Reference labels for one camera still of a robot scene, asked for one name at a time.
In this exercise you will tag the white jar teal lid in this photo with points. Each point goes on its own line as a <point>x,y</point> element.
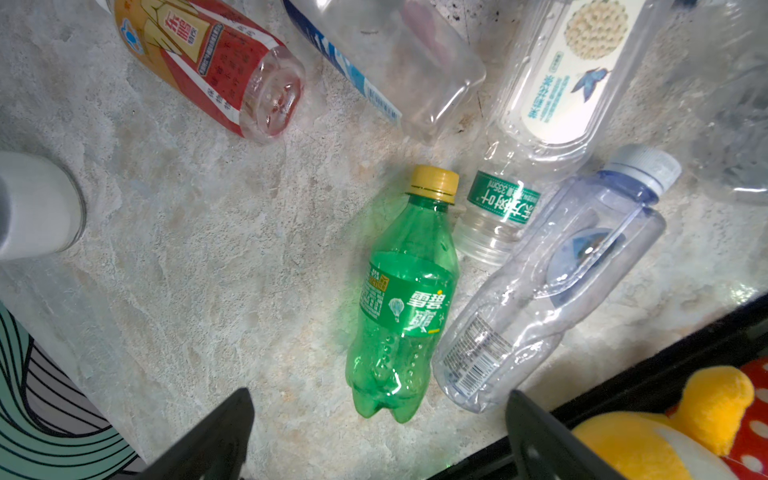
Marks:
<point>42,208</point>

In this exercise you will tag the clear bottle white green label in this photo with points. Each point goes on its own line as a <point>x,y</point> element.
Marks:
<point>570,64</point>

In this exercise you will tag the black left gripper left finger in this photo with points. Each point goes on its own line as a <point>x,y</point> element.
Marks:
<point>216,448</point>

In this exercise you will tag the green soda bottle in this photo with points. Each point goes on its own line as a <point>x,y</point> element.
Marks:
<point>405,300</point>

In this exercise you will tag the yellow plush toy red dress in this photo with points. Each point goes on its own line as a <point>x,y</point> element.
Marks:
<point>718,430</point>

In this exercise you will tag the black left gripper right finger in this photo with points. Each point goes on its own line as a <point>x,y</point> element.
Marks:
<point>543,448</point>

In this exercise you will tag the clear grey bottle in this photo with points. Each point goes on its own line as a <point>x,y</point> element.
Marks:
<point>587,239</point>

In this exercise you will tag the red yellow label tea bottle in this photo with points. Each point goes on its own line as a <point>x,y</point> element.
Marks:
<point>230,67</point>

